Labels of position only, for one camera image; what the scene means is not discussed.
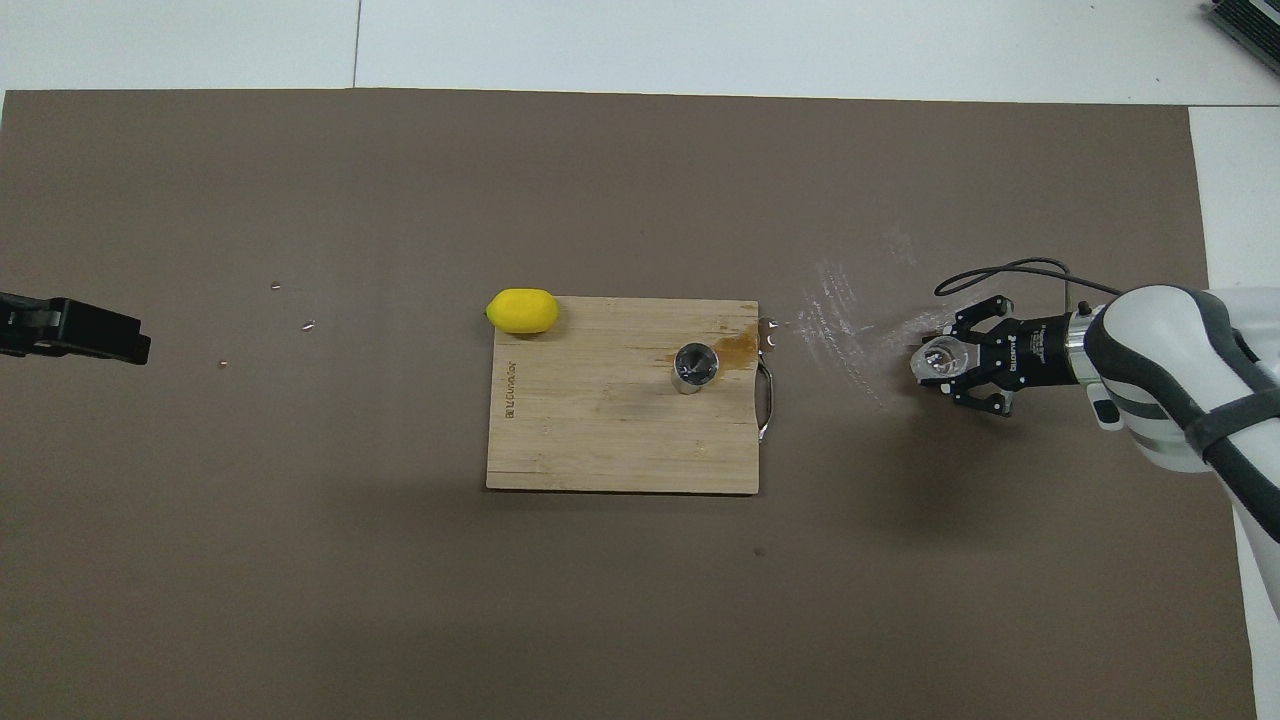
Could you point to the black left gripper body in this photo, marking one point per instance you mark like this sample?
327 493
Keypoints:
22 325

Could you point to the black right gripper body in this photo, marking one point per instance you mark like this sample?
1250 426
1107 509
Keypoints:
1035 352

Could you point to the small clear glass cup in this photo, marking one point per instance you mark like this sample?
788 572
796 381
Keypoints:
938 362

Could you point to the steel double jigger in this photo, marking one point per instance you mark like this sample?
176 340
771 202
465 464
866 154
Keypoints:
695 365

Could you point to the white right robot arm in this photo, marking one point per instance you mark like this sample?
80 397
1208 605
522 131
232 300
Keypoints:
1160 380

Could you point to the bamboo cutting board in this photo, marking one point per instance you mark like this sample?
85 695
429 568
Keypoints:
600 430

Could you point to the brown table mat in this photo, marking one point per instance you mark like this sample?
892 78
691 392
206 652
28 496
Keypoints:
400 580

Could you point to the grey ribbed device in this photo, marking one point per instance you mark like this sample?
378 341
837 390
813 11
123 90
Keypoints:
1255 18

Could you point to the yellow lemon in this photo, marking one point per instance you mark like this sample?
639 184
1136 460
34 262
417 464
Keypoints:
522 311

